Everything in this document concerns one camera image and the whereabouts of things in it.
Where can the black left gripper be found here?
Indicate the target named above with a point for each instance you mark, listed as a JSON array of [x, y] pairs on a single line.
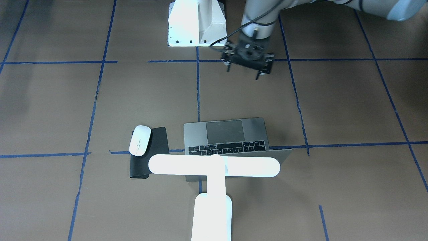
[[228, 56]]

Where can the grey laptop computer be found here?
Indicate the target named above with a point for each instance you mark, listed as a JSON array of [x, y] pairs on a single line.
[[246, 137]]

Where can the black mouse pad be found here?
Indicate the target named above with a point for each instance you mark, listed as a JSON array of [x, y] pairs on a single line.
[[158, 144]]

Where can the white computer mouse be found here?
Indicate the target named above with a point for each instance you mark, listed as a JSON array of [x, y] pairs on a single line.
[[139, 140]]

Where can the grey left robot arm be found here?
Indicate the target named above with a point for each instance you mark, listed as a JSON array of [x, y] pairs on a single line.
[[329, 19]]

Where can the white desk lamp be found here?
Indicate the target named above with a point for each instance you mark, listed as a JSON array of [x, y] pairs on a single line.
[[213, 209]]

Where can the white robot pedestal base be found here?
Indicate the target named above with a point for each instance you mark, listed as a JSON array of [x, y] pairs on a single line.
[[196, 23]]

